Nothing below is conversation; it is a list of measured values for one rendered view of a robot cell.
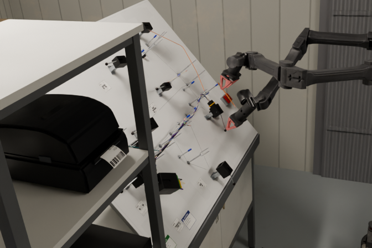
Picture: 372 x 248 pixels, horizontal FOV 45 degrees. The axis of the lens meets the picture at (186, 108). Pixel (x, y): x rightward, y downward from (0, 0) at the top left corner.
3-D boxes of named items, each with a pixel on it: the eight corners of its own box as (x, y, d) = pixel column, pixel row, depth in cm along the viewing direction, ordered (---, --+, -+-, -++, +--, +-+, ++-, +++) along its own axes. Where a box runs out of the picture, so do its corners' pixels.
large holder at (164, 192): (120, 187, 177) (142, 171, 169) (154, 186, 190) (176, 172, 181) (124, 203, 174) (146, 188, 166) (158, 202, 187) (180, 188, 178)
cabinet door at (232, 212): (253, 200, 286) (252, 146, 270) (224, 259, 241) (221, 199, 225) (249, 199, 287) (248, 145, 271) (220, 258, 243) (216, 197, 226)
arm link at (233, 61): (258, 69, 222) (258, 51, 220) (249, 73, 212) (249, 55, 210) (236, 67, 228) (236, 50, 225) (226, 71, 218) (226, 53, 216)
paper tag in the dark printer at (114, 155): (126, 155, 128) (125, 146, 127) (114, 168, 123) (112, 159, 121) (113, 154, 130) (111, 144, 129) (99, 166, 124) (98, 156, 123)
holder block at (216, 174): (223, 192, 218) (238, 185, 213) (207, 174, 218) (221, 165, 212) (226, 187, 222) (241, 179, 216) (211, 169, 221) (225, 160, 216)
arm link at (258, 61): (295, 88, 184) (297, 62, 181) (282, 89, 183) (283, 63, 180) (257, 69, 225) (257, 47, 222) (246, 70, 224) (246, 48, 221)
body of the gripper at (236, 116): (227, 117, 230) (237, 108, 226) (236, 112, 238) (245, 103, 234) (236, 127, 229) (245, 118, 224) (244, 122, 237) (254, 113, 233)
